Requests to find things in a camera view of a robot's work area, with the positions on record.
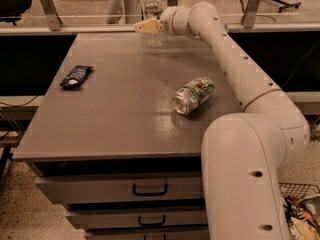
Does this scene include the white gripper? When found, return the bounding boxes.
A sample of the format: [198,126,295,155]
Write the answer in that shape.
[133,6,187,35]

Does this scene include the clear plastic water bottle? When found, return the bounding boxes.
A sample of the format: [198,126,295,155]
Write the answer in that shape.
[144,0,163,48]

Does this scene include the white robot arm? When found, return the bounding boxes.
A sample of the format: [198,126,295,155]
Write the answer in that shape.
[134,2,310,240]

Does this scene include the person legs behind glass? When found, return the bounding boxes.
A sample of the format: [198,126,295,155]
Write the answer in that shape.
[106,0,143,24]

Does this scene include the dark blue snack bag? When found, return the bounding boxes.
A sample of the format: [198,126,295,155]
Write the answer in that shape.
[60,65,93,89]

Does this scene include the grey drawer cabinet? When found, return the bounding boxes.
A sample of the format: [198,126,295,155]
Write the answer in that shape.
[15,33,239,240]

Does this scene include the black office chair left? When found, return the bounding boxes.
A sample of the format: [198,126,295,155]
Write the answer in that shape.
[0,0,32,25]

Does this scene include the yellow snack bag in basket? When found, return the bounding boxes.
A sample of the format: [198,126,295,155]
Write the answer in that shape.
[289,217,320,240]

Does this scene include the right metal bracket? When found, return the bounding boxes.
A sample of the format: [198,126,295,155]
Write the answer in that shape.
[241,0,261,28]

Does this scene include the left metal bracket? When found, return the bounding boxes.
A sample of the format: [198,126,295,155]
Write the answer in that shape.
[40,0,63,31]

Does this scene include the top drawer handle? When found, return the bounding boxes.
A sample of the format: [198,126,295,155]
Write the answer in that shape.
[132,183,168,197]

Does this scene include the drawer handle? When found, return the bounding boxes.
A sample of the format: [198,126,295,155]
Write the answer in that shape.
[132,183,168,197]
[138,215,166,227]

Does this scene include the wire basket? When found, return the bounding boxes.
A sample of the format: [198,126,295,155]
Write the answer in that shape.
[279,183,320,205]

